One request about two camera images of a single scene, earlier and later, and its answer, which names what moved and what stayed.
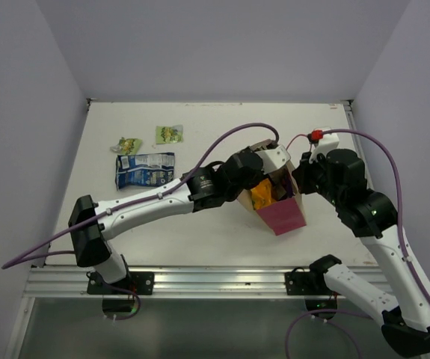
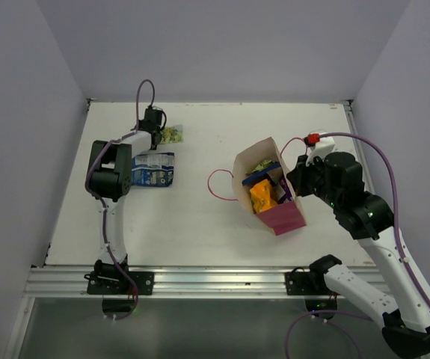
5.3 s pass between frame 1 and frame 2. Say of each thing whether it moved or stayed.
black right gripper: stayed
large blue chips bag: stayed
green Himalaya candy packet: stayed
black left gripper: moved
